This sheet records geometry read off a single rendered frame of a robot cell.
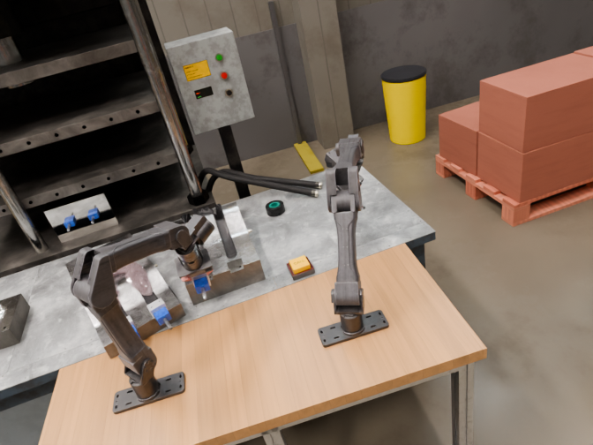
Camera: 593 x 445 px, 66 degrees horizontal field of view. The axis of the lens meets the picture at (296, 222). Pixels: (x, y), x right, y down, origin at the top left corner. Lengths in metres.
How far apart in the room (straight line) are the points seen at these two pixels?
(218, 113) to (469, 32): 3.23
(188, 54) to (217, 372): 1.37
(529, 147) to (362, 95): 2.12
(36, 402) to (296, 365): 0.93
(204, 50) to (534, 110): 1.75
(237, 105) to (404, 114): 2.14
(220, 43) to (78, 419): 1.55
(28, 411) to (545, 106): 2.74
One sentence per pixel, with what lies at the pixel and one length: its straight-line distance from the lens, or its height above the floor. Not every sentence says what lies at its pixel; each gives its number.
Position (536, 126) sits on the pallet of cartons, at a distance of 2.90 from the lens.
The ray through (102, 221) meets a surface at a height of 0.83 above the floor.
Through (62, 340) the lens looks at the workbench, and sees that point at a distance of 1.78.
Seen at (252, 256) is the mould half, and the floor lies 0.89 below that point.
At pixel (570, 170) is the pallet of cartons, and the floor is 0.27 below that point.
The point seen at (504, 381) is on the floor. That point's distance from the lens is 2.28.
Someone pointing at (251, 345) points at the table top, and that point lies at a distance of 1.41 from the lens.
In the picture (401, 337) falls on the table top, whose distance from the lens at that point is 1.34.
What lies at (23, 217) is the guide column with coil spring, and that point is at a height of 0.98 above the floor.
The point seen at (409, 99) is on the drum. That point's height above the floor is 0.42.
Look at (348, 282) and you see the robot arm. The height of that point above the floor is 0.96.
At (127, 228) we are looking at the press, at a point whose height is 0.79.
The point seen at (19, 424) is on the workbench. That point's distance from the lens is 1.94.
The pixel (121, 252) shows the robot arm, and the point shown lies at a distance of 1.17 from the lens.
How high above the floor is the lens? 1.80
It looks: 32 degrees down
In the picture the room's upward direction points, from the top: 13 degrees counter-clockwise
